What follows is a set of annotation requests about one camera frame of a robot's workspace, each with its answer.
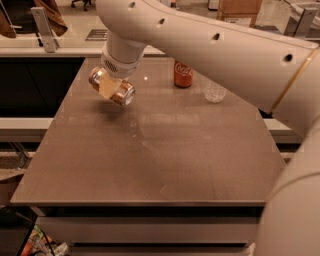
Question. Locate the cardboard box with label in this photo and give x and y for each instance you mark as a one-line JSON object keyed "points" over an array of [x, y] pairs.
{"points": [[240, 12]]}

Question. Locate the colourful clutter on floor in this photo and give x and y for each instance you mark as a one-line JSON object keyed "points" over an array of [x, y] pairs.
{"points": [[40, 244]]}

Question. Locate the brown jacket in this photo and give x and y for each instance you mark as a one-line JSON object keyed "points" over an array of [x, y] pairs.
{"points": [[16, 17]]}

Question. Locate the grey table drawer cabinet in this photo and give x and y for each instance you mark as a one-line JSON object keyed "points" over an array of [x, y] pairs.
{"points": [[154, 230]]}

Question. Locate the red Coca-Cola can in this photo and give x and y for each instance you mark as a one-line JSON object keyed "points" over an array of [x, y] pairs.
{"points": [[183, 75]]}

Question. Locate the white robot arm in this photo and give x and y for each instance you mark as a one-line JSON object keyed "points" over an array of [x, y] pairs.
{"points": [[277, 74]]}

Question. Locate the clear plastic water bottle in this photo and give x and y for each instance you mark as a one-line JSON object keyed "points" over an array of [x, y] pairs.
{"points": [[213, 92]]}

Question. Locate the metal railing bracket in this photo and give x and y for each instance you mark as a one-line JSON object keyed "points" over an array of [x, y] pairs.
{"points": [[48, 39], [304, 21]]}

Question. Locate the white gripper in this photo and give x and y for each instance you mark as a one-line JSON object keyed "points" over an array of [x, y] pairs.
{"points": [[117, 68]]}

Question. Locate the black office chair base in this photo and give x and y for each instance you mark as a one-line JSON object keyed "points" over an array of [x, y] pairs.
{"points": [[86, 4]]}

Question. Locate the right metal railing bracket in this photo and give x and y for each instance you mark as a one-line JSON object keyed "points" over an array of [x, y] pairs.
{"points": [[304, 21]]}

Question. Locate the left metal railing bracket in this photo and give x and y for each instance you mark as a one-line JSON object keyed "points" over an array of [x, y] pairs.
{"points": [[48, 39]]}

